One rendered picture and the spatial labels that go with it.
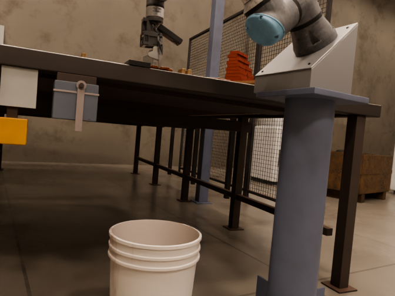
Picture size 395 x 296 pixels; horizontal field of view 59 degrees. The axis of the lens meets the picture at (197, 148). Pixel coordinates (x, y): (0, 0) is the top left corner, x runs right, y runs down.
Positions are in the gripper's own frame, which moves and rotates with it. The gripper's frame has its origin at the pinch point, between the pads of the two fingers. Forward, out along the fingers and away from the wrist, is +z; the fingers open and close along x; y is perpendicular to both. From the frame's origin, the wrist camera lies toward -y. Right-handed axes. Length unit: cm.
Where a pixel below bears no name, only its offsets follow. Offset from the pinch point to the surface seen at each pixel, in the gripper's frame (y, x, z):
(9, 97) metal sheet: 52, 25, 18
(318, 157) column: -43, 53, 32
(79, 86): 31.9, 27.6, 13.0
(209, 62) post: -99, -182, -42
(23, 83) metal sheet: 48, 25, 13
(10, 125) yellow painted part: 51, 28, 26
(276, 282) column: -34, 46, 76
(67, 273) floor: 33, -23, 95
